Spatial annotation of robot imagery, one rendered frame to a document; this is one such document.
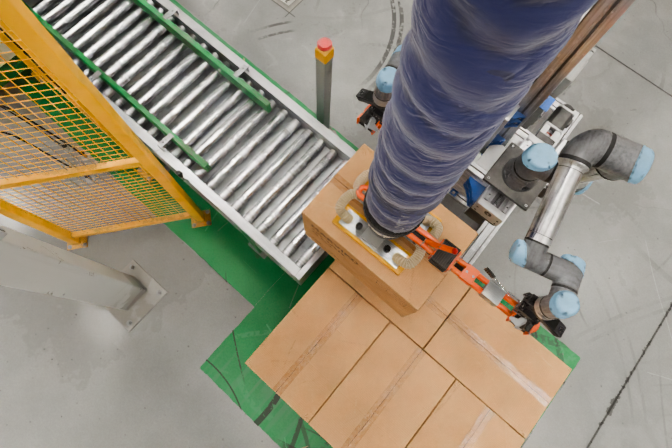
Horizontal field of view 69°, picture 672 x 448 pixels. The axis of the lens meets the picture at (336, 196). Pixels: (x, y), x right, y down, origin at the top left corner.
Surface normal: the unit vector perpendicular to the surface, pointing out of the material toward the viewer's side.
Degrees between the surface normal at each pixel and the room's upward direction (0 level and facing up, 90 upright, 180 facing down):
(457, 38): 78
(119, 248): 0
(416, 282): 1
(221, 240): 0
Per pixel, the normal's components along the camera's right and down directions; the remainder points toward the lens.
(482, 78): -0.14, 0.90
